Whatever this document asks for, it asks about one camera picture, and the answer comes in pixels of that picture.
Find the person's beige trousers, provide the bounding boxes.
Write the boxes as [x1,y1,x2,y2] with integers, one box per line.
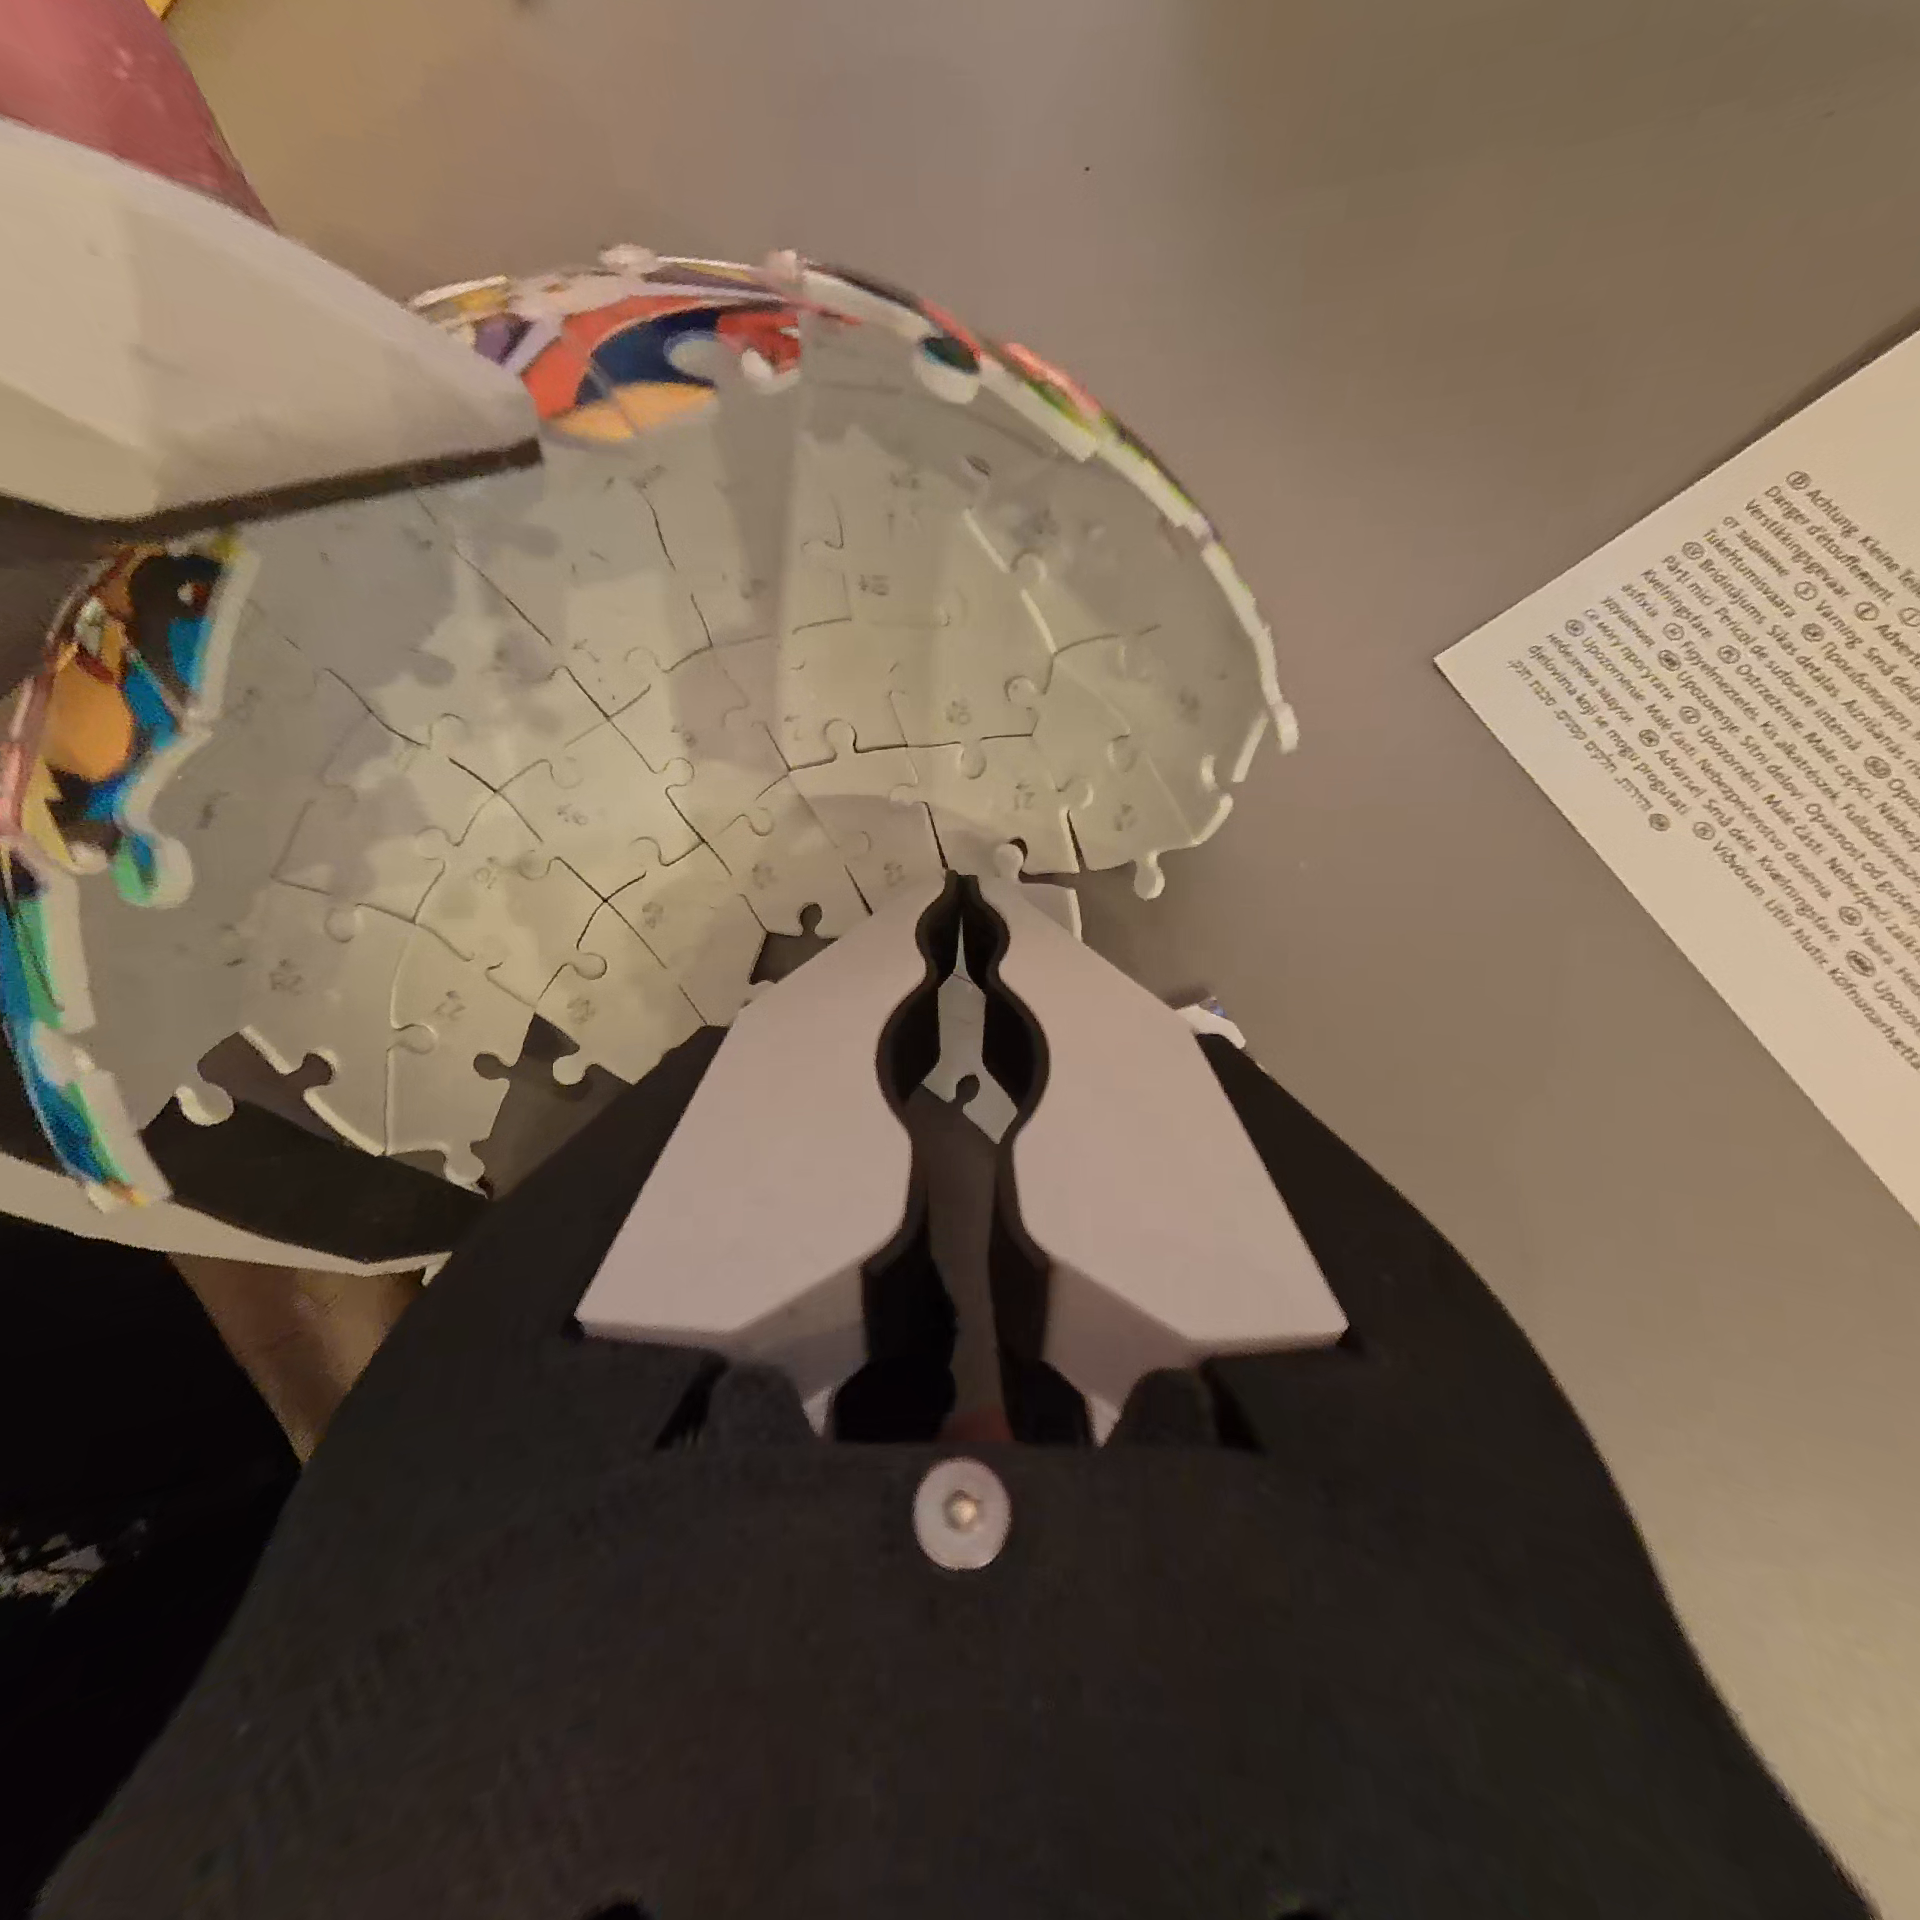
[159,1252,438,1468]

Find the person's left hand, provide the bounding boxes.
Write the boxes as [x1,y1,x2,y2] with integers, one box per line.
[0,0,275,232]

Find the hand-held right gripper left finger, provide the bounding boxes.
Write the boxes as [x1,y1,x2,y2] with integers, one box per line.
[575,874,961,1442]

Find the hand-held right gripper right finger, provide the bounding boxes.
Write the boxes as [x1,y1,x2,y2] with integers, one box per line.
[965,877,1352,1442]

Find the white puzzle piece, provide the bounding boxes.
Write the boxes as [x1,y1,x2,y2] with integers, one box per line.
[918,957,1026,1147]

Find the white instruction sheet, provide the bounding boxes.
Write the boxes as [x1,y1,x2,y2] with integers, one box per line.
[1431,321,1920,1186]

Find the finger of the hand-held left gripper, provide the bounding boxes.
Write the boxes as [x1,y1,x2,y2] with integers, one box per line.
[0,116,544,693]
[0,1110,485,1278]

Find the partly built puzzle ball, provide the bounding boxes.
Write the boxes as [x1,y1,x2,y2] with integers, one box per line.
[0,245,1298,1207]

